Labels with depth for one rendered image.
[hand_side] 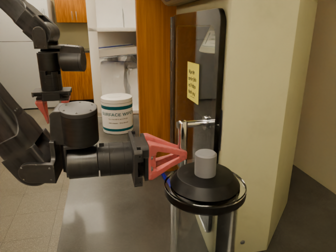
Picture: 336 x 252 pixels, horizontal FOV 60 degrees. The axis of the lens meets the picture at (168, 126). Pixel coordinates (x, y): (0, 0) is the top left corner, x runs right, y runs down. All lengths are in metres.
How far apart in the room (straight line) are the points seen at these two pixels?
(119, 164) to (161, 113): 0.37
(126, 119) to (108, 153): 0.73
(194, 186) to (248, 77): 0.20
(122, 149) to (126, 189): 0.34
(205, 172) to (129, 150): 0.16
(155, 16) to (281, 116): 0.43
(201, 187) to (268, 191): 0.24
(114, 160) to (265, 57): 0.29
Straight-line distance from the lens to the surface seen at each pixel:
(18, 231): 2.42
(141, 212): 0.73
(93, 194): 0.82
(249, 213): 0.59
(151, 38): 0.80
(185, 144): 0.52
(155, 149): 0.49
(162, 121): 0.84
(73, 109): 0.47
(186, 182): 0.37
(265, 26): 0.48
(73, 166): 0.49
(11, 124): 0.49
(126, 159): 0.49
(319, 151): 0.98
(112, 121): 1.21
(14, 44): 5.47
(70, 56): 0.84
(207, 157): 0.37
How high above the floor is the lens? 1.36
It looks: 19 degrees down
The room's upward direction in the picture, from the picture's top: straight up
